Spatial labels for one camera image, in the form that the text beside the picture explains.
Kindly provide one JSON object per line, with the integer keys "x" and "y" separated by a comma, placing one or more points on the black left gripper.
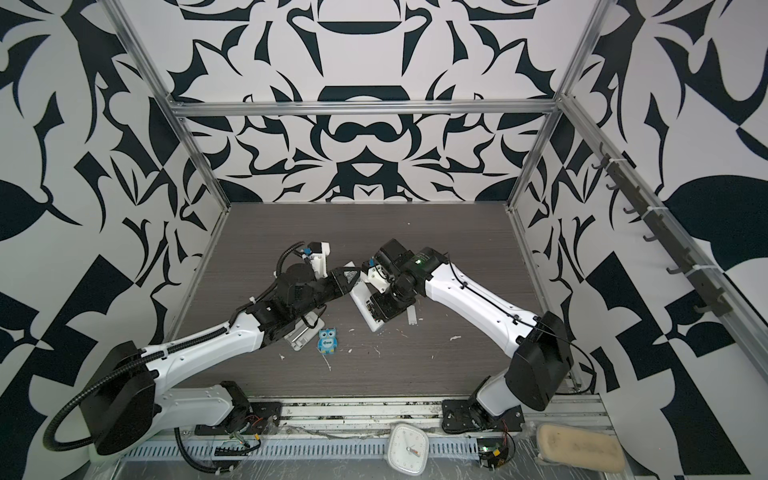
{"x": 338, "y": 282}

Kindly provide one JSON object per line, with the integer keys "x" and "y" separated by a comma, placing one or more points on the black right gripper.
{"x": 382, "y": 308}

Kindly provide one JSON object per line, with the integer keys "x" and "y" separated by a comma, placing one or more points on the white remote control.
{"x": 362, "y": 296}

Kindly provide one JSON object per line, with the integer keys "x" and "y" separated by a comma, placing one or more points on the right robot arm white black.
{"x": 537, "y": 346}

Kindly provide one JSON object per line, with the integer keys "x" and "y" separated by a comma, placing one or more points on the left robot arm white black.
{"x": 136, "y": 391}

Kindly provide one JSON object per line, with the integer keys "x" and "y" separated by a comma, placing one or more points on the blue owl toy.
{"x": 327, "y": 341}

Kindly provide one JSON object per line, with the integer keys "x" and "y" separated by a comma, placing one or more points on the white battery cover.
{"x": 302, "y": 336}

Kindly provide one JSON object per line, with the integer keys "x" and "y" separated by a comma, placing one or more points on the white square clock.
{"x": 407, "y": 449}

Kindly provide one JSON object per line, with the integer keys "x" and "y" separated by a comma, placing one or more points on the small green circuit board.
{"x": 493, "y": 453}

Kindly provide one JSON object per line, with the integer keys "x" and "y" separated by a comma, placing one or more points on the beige foam pad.
{"x": 580, "y": 448}

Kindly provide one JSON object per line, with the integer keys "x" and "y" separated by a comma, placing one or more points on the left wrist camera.
{"x": 316, "y": 254}

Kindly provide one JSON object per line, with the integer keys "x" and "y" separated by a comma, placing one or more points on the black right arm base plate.
{"x": 467, "y": 416}

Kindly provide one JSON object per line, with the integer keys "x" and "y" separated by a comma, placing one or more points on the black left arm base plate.
{"x": 257, "y": 418}

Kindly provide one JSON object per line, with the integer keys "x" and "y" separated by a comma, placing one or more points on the white slotted cable duct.
{"x": 458, "y": 448}

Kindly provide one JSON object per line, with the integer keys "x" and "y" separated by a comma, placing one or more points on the aluminium frame top bar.
{"x": 372, "y": 107}

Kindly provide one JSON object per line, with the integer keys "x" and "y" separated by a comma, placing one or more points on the black hook rail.
{"x": 667, "y": 231}

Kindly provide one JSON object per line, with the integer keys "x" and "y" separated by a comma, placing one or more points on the aluminium frame corner post right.
{"x": 583, "y": 50}

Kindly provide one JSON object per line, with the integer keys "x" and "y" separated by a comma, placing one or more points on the aluminium frame corner post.
{"x": 131, "y": 41}
{"x": 583, "y": 50}

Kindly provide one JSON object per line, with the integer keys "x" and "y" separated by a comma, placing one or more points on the aluminium frame corner post left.
{"x": 131, "y": 41}

